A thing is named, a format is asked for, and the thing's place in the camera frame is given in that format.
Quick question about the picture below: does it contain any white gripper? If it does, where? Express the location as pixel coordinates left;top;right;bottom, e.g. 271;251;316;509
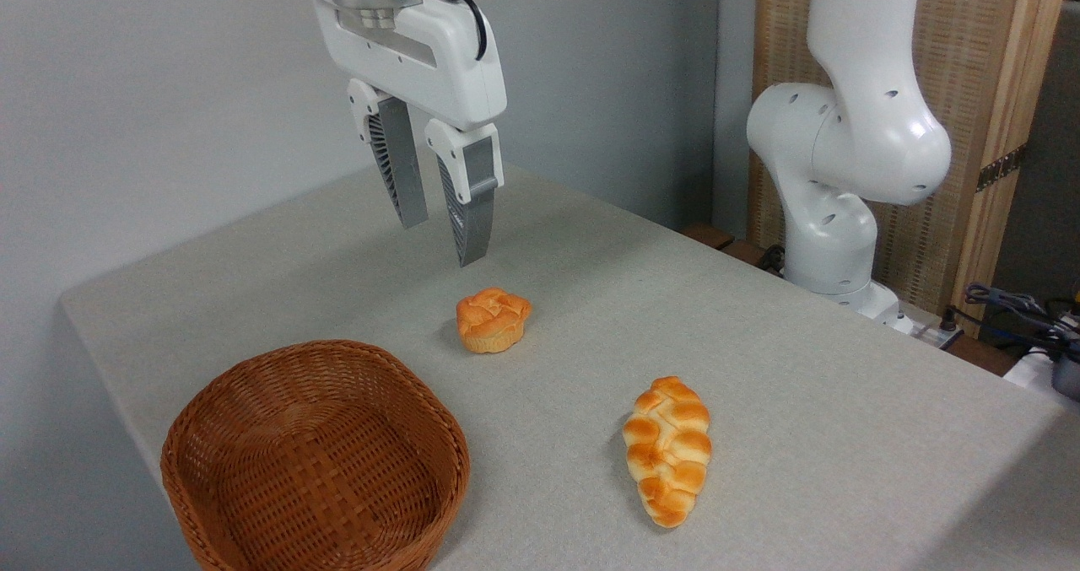
310;0;508;268

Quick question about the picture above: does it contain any round braided bread roll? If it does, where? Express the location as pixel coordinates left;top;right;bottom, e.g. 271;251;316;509
456;288;532;354

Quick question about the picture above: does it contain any long braided bread loaf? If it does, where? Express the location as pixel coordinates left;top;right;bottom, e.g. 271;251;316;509
622;375;713;529

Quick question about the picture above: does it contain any brown wicker basket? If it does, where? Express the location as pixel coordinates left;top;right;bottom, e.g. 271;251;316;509
160;340;471;571

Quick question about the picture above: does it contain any metal hinge strip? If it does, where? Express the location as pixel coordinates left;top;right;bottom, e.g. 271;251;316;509
976;143;1029;192

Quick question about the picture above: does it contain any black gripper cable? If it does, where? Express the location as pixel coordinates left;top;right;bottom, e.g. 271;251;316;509
412;0;489;62

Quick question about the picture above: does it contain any woven screen with wooden frame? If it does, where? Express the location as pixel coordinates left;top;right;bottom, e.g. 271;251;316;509
747;0;1072;340

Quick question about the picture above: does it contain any dark tangled cable bundle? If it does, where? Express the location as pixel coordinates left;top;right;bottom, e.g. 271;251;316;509
964;283;1080;361

